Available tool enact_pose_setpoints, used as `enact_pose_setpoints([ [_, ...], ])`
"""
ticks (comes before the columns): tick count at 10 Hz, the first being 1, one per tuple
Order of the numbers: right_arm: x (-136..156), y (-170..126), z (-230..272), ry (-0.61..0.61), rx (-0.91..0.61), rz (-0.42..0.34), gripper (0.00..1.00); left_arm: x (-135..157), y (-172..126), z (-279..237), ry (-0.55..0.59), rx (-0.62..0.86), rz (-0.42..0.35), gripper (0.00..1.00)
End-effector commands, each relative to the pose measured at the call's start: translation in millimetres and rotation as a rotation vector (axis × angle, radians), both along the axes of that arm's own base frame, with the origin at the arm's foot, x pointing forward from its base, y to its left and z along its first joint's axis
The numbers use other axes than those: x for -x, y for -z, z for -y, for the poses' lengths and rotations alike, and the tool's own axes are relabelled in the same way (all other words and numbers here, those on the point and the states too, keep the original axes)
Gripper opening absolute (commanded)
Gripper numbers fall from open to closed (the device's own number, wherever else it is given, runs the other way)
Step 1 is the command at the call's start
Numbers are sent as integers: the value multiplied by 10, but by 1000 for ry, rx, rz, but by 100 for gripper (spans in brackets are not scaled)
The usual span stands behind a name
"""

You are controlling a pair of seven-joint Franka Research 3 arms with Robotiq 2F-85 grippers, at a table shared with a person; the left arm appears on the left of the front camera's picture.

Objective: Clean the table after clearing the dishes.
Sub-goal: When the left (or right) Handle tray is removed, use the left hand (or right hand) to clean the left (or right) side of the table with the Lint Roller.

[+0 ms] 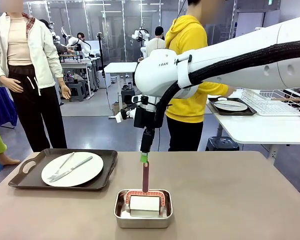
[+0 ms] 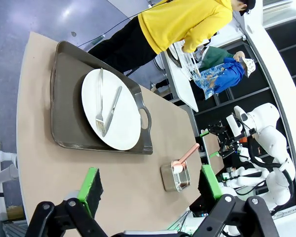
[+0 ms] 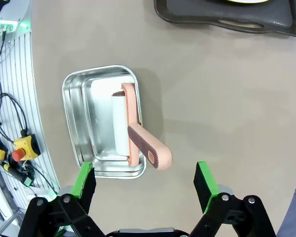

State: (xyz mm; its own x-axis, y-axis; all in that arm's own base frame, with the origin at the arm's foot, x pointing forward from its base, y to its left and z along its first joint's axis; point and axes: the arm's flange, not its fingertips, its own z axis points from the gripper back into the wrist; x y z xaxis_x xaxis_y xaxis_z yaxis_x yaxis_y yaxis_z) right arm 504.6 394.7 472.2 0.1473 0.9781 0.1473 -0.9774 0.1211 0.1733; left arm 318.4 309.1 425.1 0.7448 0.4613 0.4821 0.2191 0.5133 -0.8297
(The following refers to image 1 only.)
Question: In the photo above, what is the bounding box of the white side table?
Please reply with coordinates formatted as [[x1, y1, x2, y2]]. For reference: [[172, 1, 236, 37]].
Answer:
[[206, 87, 300, 164]]

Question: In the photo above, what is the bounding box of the person in yellow hoodie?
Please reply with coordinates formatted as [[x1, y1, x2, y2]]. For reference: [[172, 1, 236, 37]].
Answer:
[[164, 0, 237, 152]]

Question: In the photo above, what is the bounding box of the large white plate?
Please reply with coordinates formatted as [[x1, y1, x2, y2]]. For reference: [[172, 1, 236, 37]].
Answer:
[[41, 151, 105, 188]]

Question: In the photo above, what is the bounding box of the white wire dish rack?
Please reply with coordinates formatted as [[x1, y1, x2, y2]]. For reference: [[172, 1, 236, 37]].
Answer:
[[240, 88, 300, 117]]

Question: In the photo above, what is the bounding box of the small silver knife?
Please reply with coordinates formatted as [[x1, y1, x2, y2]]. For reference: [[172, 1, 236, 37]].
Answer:
[[218, 102, 242, 108]]

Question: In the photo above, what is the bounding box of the white background desk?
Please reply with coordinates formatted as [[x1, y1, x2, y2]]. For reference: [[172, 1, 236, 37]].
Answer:
[[103, 61, 139, 119]]

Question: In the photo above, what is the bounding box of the brown serving tray with handles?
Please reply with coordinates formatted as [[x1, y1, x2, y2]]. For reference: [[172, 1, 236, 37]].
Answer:
[[7, 148, 119, 192]]

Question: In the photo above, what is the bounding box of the silver table knife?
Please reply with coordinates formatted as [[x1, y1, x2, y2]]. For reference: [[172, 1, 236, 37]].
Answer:
[[49, 156, 94, 183]]

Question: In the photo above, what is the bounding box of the white plate on dark tray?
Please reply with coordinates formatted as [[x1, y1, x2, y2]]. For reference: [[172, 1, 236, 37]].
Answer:
[[213, 99, 249, 112]]

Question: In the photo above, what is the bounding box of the yellow sleeved right forearm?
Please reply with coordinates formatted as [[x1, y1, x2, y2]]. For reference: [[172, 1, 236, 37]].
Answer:
[[206, 82, 230, 99]]

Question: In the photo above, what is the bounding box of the black tripod stand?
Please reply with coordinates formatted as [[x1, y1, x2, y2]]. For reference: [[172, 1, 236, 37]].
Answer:
[[96, 32, 109, 79]]

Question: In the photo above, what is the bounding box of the grey plastic stool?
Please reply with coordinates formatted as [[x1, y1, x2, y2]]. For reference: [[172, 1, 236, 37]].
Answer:
[[69, 81, 89, 102]]

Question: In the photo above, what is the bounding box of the black braided cable sleeve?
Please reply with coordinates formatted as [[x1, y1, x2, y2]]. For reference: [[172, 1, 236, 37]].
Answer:
[[153, 37, 300, 130]]

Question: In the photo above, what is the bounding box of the white background workbench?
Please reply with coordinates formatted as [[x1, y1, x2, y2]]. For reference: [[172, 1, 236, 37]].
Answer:
[[59, 56, 101, 99]]

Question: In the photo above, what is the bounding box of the person's right hand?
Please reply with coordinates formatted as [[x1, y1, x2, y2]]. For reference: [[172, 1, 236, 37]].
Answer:
[[225, 85, 237, 98]]

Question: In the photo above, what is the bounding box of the mannequin in white jacket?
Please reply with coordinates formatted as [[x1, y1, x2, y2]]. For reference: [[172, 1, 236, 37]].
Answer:
[[0, 0, 72, 153]]

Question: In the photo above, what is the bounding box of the black plastic stool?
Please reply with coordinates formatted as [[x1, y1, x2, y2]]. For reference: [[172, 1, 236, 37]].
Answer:
[[205, 136, 240, 152]]

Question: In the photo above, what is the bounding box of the person in black cap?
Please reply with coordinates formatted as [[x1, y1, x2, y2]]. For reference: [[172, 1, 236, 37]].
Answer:
[[144, 25, 167, 55]]

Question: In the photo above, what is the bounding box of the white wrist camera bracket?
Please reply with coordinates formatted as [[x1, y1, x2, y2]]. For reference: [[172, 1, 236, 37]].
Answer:
[[114, 108, 137, 124]]

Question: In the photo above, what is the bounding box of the dark flat serving tray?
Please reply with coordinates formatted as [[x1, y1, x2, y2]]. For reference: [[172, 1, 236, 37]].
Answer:
[[207, 96, 258, 117]]

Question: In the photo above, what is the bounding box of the blue cloth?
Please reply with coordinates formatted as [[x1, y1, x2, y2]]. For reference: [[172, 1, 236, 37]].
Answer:
[[0, 86, 19, 127]]

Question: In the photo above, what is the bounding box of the small white background robot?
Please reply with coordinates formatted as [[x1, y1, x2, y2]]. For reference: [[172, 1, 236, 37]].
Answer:
[[131, 28, 151, 57]]

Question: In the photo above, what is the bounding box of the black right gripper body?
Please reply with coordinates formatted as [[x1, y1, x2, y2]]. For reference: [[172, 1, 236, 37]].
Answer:
[[133, 106, 156, 137]]

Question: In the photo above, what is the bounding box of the rectangular metal tray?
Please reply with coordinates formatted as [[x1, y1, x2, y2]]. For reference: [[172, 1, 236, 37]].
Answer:
[[113, 188, 174, 229]]

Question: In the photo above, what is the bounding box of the silver fork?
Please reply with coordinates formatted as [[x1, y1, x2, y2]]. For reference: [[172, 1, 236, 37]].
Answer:
[[47, 151, 76, 181]]

